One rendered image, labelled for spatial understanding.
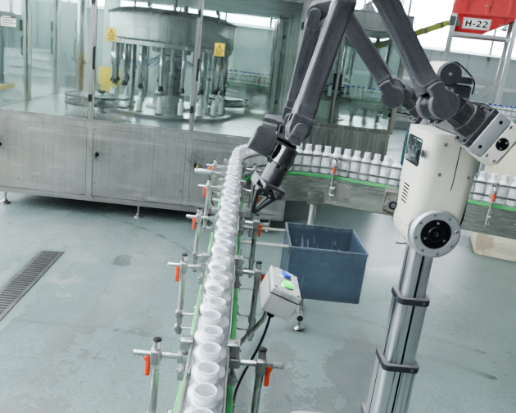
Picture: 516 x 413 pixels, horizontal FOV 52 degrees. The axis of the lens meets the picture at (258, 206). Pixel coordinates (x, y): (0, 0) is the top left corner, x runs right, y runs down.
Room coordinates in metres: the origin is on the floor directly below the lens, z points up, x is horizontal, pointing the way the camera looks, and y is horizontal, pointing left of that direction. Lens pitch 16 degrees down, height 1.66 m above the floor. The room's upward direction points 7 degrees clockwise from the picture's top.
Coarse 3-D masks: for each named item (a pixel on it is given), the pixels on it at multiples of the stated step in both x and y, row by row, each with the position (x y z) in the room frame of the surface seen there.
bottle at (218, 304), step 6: (210, 300) 1.00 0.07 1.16; (216, 300) 1.01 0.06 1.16; (222, 300) 1.01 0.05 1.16; (210, 306) 0.98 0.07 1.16; (216, 306) 0.98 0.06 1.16; (222, 306) 0.98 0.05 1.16; (222, 312) 0.98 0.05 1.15; (222, 318) 0.98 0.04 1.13; (222, 324) 0.98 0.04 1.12; (228, 324) 0.99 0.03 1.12; (228, 330) 0.99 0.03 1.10
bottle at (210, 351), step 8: (208, 344) 0.83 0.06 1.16; (216, 344) 0.83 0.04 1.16; (200, 352) 0.81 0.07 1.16; (208, 352) 0.80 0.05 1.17; (216, 352) 0.80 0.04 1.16; (200, 360) 0.81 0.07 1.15; (208, 360) 0.80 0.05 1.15; (216, 360) 0.81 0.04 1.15; (192, 368) 0.82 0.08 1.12; (192, 376) 0.80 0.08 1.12; (224, 376) 0.81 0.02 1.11
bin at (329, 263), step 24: (288, 240) 2.06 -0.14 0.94; (312, 240) 2.29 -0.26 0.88; (336, 240) 2.30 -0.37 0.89; (288, 264) 1.98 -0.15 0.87; (312, 264) 1.99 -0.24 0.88; (336, 264) 1.99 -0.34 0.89; (360, 264) 1.99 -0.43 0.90; (240, 288) 2.02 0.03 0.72; (312, 288) 1.99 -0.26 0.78; (336, 288) 1.99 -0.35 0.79; (360, 288) 2.00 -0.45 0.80
